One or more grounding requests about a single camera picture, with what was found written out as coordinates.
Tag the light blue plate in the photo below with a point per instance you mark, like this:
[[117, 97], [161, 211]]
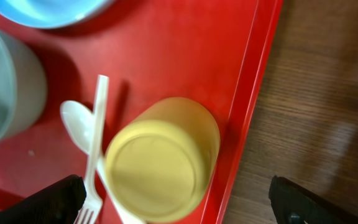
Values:
[[51, 14]]

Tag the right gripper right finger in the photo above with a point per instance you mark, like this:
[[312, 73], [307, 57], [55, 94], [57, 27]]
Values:
[[292, 203]]

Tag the white plastic spoon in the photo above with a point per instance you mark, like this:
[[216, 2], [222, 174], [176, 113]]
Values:
[[78, 121]]

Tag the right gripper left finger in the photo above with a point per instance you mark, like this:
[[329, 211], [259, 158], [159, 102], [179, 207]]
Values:
[[58, 203]]

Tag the white plastic fork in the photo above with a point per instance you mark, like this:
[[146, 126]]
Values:
[[93, 202]]

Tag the yellow plastic cup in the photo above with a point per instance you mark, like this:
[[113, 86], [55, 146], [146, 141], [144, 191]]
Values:
[[160, 164]]

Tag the red serving tray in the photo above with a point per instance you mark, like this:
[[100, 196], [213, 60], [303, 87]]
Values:
[[213, 52]]

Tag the mint green bowl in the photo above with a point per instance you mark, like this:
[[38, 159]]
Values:
[[23, 86]]

